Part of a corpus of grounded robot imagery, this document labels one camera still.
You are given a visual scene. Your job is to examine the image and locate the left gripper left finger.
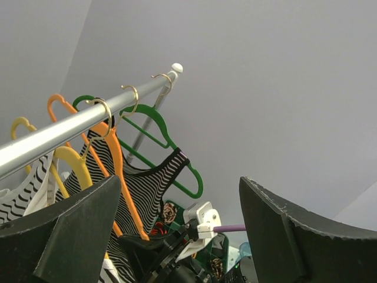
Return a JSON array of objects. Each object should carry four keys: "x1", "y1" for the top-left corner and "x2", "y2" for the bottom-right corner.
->
[{"x1": 1, "y1": 176, "x2": 121, "y2": 282}]

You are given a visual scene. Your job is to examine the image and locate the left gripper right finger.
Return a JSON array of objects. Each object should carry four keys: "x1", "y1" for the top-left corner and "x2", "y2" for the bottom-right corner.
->
[{"x1": 239, "y1": 176, "x2": 376, "y2": 282}]

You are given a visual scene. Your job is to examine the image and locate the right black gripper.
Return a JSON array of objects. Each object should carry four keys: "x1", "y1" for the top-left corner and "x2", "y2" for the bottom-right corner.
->
[{"x1": 117, "y1": 223, "x2": 212, "y2": 282}]

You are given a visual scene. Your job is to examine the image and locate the orange hanger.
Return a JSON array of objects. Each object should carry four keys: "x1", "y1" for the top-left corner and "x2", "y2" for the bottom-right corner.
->
[{"x1": 47, "y1": 94, "x2": 149, "y2": 240}]

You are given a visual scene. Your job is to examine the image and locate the white striped tank top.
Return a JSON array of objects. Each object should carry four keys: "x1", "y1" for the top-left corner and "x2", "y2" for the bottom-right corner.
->
[{"x1": 1, "y1": 154, "x2": 119, "y2": 279}]

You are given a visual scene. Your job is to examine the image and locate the yellow hanger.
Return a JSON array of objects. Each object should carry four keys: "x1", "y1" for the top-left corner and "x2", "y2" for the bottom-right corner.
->
[{"x1": 11, "y1": 98, "x2": 114, "y2": 199}]

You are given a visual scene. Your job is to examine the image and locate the black striped tank top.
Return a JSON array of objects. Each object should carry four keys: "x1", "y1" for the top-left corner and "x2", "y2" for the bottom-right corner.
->
[{"x1": 63, "y1": 140, "x2": 190, "y2": 282}]

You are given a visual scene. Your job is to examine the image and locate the green hanger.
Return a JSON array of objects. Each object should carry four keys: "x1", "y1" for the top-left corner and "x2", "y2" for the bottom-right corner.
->
[{"x1": 72, "y1": 73, "x2": 204, "y2": 199}]

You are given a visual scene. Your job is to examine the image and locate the orange black rolled tie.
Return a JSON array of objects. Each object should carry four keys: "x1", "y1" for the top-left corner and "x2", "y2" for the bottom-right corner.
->
[{"x1": 150, "y1": 221, "x2": 169, "y2": 236}]

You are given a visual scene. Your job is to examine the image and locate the teal plastic basin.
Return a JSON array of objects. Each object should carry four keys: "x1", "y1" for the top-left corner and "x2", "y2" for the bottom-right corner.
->
[{"x1": 239, "y1": 242, "x2": 252, "y2": 259}]

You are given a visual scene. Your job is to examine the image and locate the green divided organizer tray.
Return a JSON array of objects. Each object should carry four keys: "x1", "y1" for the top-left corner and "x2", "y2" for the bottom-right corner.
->
[{"x1": 150, "y1": 200, "x2": 229, "y2": 276}]

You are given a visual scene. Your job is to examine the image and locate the pink floral rolled tie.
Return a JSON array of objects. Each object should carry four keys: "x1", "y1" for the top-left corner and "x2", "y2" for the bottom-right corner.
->
[{"x1": 162, "y1": 202, "x2": 178, "y2": 225}]

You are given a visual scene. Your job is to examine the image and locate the brown floral rolled tie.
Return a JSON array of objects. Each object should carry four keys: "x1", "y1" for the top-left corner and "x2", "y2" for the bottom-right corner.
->
[{"x1": 210, "y1": 258, "x2": 224, "y2": 280}]

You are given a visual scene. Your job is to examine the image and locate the silver clothes rack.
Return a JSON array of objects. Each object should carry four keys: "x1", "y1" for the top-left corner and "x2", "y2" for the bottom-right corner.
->
[{"x1": 1, "y1": 63, "x2": 184, "y2": 180}]

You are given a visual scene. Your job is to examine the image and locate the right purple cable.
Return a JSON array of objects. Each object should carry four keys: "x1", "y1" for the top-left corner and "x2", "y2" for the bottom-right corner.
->
[{"x1": 213, "y1": 224, "x2": 247, "y2": 234}]

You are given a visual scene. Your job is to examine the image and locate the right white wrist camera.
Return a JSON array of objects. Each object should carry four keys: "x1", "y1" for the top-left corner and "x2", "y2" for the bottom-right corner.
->
[{"x1": 176, "y1": 201, "x2": 221, "y2": 262}]

